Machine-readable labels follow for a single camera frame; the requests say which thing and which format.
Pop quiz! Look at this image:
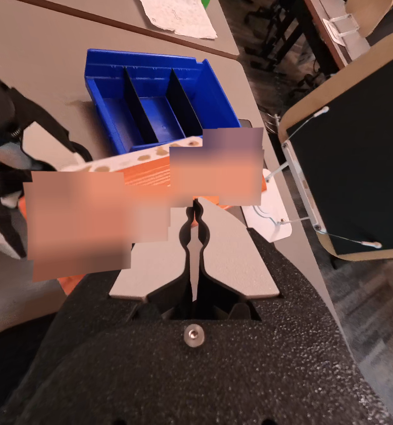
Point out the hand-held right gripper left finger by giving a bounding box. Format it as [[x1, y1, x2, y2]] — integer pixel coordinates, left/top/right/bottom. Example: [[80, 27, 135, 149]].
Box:
[[109, 206, 195, 302]]

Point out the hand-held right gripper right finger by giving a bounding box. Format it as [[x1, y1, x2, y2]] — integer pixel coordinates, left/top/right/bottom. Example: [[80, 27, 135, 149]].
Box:
[[196, 197, 280, 299]]

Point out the black orchid lego box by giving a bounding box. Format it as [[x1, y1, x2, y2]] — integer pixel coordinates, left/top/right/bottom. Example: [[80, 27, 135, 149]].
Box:
[[17, 135, 269, 296]]

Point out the blue plastic bin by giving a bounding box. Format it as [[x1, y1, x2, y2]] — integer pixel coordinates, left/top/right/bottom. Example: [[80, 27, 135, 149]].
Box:
[[84, 48, 242, 156]]

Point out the white panel foot plate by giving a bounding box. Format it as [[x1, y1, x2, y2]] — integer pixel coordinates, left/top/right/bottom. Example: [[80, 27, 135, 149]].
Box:
[[242, 168, 311, 243]]

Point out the black bin divider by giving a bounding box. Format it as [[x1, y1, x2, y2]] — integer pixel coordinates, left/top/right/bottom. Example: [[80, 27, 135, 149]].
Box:
[[123, 66, 159, 145]]

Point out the white tipped thin rod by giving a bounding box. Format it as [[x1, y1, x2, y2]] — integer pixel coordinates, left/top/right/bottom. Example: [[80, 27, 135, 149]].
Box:
[[284, 106, 331, 144], [315, 225, 383, 249]]

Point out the crumpled white paper bag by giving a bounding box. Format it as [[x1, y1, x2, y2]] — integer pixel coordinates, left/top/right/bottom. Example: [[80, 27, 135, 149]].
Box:
[[139, 0, 218, 41]]

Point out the wooden table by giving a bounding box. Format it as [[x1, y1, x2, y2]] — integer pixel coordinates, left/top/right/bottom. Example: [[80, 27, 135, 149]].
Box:
[[304, 0, 372, 71]]

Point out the clear acrylic stand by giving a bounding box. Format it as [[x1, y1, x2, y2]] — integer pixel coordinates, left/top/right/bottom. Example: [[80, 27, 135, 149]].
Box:
[[322, 14, 360, 46]]

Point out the pale wooden chair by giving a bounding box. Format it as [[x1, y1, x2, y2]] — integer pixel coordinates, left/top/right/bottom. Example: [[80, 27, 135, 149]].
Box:
[[344, 0, 393, 38]]

